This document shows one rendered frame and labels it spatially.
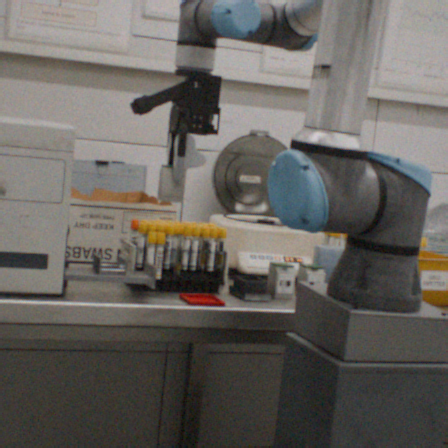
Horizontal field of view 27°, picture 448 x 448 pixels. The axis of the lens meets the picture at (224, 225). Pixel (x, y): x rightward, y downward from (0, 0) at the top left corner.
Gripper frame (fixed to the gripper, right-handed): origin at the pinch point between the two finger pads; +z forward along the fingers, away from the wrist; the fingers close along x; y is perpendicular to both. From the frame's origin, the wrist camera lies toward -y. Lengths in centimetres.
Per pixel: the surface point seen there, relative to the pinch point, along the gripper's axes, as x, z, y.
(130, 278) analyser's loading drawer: -8.4, 18.4, -7.7
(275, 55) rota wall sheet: 57, -29, 37
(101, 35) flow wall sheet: 54, -29, -8
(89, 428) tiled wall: 55, 68, -2
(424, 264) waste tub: -1, 13, 55
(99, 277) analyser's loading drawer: -8.8, 18.5, -13.4
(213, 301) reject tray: -11.4, 21.3, 7.4
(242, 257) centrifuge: 20.0, 17.4, 22.1
